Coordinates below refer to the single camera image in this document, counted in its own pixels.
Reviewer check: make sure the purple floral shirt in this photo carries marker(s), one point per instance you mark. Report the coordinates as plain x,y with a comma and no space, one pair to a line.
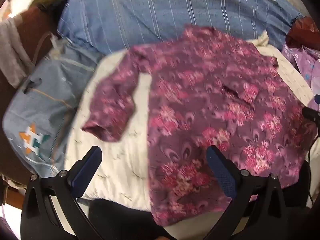
200,100

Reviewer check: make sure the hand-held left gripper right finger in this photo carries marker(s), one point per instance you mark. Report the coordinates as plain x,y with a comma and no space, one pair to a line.
221,167

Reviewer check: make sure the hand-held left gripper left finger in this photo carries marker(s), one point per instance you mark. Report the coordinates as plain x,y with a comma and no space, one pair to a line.
86,166

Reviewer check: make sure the lilac dotted shirt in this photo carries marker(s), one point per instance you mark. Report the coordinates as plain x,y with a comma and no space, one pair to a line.
303,60

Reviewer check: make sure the light blue logo jacket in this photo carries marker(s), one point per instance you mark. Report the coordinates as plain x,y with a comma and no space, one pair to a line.
42,110

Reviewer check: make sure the white towel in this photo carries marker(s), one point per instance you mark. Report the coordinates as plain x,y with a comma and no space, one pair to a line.
11,52

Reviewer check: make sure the white printed blanket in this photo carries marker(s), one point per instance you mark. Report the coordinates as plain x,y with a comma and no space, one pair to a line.
117,165

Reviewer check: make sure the person's black clothing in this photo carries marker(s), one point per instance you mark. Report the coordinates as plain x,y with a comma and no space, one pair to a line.
125,220

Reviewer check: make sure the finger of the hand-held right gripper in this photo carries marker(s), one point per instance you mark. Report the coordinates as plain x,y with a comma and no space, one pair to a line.
311,113

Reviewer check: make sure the olive cloth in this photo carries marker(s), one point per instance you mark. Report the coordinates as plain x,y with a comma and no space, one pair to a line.
53,0

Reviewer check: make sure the blue striped blanket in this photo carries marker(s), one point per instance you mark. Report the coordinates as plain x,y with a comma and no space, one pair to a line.
162,12

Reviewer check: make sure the dark red cloth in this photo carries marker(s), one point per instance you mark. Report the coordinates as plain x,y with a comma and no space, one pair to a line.
301,32

